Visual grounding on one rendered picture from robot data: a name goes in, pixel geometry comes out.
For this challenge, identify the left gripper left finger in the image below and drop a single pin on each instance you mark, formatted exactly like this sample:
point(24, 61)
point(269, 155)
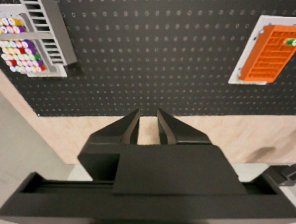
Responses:
point(119, 131)

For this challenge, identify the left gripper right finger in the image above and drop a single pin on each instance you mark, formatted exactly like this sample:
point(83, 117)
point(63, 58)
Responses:
point(178, 132)

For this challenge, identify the orange tube rack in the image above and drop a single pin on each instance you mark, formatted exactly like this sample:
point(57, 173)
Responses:
point(270, 44)

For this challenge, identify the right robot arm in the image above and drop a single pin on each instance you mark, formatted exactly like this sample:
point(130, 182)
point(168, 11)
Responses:
point(293, 177)

